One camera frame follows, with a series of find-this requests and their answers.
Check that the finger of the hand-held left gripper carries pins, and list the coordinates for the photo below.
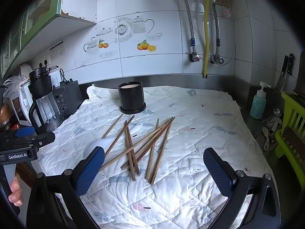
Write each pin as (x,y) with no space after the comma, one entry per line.
(45,137)
(25,131)

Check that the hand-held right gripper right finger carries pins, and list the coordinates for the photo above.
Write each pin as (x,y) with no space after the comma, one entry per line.
(218,174)

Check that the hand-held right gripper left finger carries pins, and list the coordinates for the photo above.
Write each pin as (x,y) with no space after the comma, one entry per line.
(90,169)

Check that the pile of wooden chopsticks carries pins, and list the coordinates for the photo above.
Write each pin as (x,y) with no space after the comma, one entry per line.
(130,148)

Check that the black utensil holder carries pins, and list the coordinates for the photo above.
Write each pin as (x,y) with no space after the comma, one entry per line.
(131,97)

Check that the person's left hand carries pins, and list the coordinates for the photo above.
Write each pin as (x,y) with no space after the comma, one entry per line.
(15,193)

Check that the white ceramic spoon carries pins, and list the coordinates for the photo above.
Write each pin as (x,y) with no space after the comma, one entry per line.
(100,144)

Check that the white kitchen appliance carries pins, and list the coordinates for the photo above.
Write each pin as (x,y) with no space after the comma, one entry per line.
(23,102)

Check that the blender jar with black lid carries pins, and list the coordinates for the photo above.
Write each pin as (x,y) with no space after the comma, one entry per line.
(45,105)

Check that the black appliance with control panel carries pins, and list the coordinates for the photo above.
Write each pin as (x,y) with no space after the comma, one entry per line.
(69,95)

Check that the clear plastic bag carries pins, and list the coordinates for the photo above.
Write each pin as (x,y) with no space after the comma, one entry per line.
(14,82)

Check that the small white spoon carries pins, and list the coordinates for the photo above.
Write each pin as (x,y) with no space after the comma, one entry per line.
(266,143)
(276,121)

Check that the white printed quilted blanket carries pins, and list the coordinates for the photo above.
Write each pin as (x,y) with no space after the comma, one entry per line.
(190,114)

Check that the teal soap pump bottle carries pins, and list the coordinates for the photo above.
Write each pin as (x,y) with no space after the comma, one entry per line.
(257,105)

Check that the metal spoon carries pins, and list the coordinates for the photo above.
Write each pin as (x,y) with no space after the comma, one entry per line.
(276,111)

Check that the green dish rack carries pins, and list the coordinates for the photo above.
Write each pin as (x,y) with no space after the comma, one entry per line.
(289,114)

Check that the metal water valve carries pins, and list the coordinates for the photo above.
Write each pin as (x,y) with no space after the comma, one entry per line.
(220,60)

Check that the kitchen cleaver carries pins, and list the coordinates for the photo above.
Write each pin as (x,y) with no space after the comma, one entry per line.
(281,76)

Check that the yellow gas pipe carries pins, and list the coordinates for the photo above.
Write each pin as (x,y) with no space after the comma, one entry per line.
(206,28)

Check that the wall socket with plug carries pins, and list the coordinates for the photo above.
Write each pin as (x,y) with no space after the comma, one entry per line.
(45,60)

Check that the wall label sticker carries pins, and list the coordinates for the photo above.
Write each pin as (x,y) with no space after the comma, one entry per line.
(57,50)

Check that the green wall cabinet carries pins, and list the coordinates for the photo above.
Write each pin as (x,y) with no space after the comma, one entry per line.
(40,7)

